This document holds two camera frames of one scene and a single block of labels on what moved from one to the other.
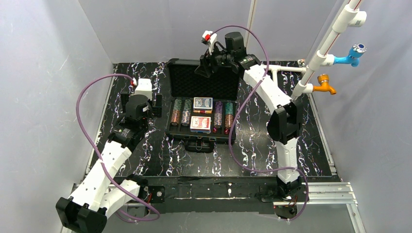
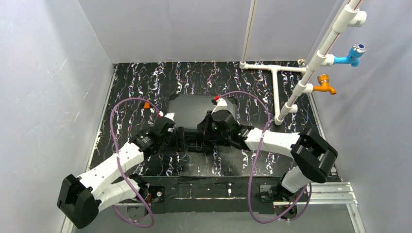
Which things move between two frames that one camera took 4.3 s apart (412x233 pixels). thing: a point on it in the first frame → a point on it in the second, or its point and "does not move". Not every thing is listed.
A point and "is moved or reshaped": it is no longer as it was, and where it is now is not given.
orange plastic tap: (323, 79) does not move
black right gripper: (212, 60) → (203, 129)
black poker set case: (201, 111) is moved or reshaped
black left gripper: (156, 102) → (181, 138)
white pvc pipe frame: (351, 15) does not move
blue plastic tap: (355, 52) does not move
